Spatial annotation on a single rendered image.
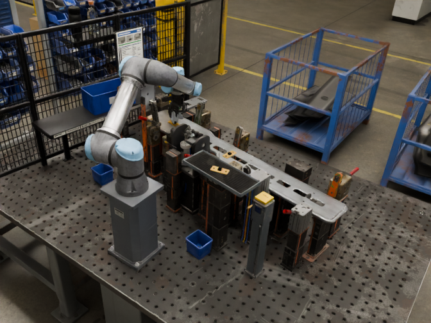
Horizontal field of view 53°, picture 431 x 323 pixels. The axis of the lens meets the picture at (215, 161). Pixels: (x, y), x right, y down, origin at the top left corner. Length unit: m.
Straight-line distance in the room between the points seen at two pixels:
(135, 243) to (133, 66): 0.83
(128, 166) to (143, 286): 0.58
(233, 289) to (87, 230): 0.85
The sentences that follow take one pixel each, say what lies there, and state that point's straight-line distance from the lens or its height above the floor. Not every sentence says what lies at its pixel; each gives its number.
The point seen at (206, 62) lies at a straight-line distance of 5.88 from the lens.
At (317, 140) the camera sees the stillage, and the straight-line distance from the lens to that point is 4.41.
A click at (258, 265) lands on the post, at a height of 0.77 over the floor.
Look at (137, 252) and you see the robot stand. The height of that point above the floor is 0.79.
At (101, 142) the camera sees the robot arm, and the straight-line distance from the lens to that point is 1.94.
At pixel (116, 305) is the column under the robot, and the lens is 2.46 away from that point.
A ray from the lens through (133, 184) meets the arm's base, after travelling 1.93.
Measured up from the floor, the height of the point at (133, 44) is 1.34.
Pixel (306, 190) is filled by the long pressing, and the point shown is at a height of 1.00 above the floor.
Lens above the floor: 2.30
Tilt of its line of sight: 33 degrees down
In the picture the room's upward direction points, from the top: 3 degrees clockwise
